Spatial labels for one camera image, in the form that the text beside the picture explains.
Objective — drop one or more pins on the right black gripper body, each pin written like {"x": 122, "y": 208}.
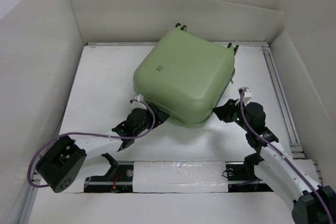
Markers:
{"x": 238, "y": 115}

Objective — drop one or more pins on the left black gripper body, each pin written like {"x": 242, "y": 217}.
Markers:
{"x": 147, "y": 124}

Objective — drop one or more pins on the light green suitcase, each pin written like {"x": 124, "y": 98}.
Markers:
{"x": 185, "y": 76}

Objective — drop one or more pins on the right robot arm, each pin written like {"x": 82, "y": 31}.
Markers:
{"x": 308, "y": 201}

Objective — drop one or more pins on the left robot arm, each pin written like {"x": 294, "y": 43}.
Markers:
{"x": 90, "y": 156}

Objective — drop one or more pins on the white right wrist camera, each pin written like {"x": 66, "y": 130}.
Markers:
{"x": 245, "y": 94}

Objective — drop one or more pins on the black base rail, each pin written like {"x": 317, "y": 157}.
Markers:
{"x": 177, "y": 177}

